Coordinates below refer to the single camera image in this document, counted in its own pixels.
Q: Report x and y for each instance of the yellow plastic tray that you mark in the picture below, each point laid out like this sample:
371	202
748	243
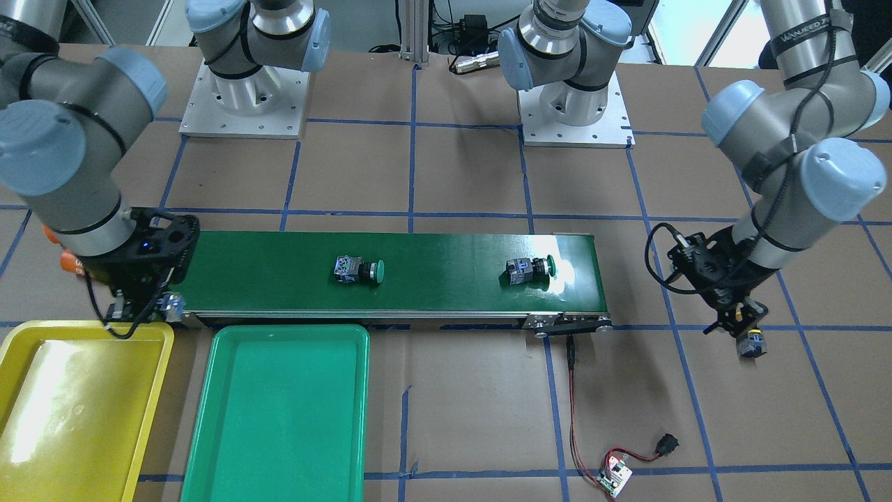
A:
77	409

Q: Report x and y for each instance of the orange cylinder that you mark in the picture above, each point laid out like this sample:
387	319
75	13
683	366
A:
70	262
51	236

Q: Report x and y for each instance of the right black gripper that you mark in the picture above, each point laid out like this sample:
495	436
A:
120	273

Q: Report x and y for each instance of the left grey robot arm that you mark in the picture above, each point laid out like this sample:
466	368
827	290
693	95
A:
792	148

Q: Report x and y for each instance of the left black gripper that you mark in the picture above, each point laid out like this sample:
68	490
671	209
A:
734	282

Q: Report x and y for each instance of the green plastic tray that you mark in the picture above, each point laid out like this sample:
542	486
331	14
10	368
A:
282	415

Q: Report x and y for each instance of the green push button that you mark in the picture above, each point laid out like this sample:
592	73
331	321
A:
349	269
528	269

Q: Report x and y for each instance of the aluminium frame post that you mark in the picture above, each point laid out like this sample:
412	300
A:
414	29

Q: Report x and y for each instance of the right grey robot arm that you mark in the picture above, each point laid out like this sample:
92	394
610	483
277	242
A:
66	125

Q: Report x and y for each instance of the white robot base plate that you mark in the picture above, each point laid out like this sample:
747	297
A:
556	115

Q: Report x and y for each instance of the green conveyor belt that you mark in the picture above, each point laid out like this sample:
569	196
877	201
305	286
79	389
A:
269	275

